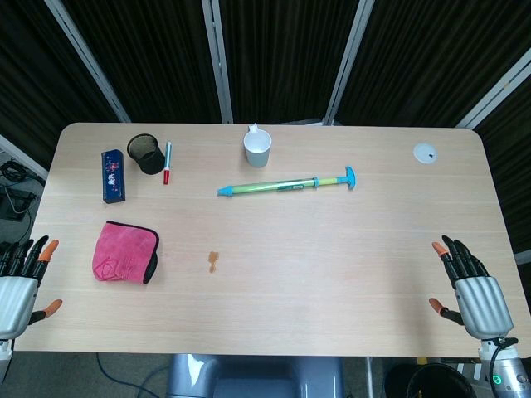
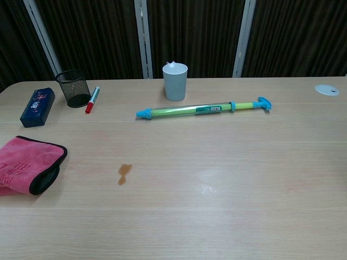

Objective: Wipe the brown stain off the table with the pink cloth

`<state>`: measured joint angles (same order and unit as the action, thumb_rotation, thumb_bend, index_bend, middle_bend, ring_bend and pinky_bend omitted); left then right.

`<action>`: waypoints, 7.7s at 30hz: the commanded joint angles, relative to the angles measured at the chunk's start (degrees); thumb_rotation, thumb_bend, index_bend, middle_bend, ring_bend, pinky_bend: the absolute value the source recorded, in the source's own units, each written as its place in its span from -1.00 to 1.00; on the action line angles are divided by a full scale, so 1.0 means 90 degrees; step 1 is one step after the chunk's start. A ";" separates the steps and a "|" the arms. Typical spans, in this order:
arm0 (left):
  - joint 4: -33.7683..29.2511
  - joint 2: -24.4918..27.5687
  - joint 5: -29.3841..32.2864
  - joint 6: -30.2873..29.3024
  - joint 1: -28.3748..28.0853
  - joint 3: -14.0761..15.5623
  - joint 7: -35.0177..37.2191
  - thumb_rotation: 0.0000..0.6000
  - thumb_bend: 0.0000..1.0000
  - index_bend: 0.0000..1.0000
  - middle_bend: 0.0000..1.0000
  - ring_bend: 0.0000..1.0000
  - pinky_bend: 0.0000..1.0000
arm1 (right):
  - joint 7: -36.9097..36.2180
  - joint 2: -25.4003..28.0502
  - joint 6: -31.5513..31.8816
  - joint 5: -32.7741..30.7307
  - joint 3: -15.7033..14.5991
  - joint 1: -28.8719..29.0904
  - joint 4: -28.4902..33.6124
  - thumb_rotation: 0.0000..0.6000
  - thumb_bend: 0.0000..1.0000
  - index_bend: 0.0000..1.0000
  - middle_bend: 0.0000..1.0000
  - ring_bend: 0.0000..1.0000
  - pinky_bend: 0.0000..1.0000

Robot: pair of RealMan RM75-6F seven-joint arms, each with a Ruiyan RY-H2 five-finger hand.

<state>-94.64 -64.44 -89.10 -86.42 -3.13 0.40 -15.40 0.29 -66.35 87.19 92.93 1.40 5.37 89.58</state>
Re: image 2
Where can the white plastic cup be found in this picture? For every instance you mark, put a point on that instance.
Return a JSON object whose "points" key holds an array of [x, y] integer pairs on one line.
{"points": [[175, 84]]}

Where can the white round table grommet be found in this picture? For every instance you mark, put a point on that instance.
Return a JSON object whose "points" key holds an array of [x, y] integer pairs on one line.
{"points": [[326, 89]]}

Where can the black mesh pen holder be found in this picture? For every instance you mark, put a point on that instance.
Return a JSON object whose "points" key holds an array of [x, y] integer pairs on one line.
{"points": [[75, 89]]}

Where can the grey partition post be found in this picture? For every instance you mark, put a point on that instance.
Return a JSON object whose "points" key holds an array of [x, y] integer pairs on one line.
{"points": [[143, 38], [43, 35], [244, 38]]}

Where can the green and blue water squirter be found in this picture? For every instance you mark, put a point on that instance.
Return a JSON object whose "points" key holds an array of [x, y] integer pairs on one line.
{"points": [[189, 109]]}

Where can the dark pleated curtain panel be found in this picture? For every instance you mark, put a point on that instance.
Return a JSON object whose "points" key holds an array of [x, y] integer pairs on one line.
{"points": [[195, 35], [95, 38], [298, 35], [16, 40]]}

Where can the pink cloth with black trim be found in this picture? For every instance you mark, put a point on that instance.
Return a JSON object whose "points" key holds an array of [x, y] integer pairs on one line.
{"points": [[23, 162]]}

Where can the brown liquid spill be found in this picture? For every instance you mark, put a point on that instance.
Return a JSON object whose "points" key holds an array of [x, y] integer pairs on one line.
{"points": [[124, 173]]}

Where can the red and green marker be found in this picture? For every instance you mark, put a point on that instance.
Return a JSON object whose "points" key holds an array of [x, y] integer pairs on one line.
{"points": [[92, 99]]}

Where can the dark blue printed box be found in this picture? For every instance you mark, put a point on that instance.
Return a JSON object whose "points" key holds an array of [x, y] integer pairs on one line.
{"points": [[36, 108]]}

